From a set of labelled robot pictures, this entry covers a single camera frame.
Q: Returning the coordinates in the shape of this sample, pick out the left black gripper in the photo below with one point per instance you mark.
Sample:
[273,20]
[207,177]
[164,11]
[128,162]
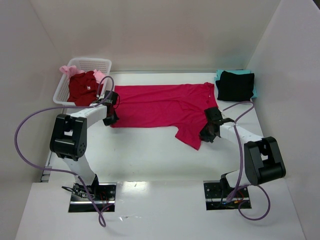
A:
[111,119]

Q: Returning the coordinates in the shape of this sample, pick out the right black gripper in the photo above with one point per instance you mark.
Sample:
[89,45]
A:
[207,132]

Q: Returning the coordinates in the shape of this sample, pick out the magenta t shirt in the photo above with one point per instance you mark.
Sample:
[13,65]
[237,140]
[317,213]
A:
[182,106]

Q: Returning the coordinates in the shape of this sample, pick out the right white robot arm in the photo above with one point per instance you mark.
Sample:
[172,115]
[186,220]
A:
[261,160]

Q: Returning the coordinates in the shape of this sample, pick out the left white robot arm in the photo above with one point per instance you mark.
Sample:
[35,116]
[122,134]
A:
[69,140]

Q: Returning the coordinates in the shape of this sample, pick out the black folded t shirt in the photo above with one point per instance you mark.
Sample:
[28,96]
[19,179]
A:
[235,87]

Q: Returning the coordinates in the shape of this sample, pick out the dark red t shirt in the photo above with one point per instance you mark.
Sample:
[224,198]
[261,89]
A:
[83,89]

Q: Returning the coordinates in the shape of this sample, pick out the teal folded t shirt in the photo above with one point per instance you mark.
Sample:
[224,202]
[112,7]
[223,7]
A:
[238,72]

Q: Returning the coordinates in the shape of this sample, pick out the white plastic basket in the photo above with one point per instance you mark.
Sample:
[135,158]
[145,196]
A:
[86,64]

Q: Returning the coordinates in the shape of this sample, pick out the light pink t shirt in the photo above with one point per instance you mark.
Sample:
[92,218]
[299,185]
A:
[72,70]

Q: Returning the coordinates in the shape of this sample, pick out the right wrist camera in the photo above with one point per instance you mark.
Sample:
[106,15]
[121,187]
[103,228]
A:
[226,120]

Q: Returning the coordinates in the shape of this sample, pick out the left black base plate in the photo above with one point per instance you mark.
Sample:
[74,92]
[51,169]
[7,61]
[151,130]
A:
[104,198]

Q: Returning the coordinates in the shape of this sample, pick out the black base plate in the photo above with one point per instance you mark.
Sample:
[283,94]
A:
[216,197]
[104,198]

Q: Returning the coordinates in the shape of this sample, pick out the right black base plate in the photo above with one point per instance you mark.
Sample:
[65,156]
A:
[216,197]

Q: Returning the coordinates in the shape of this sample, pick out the metal table edge bracket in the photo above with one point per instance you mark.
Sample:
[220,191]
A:
[45,175]

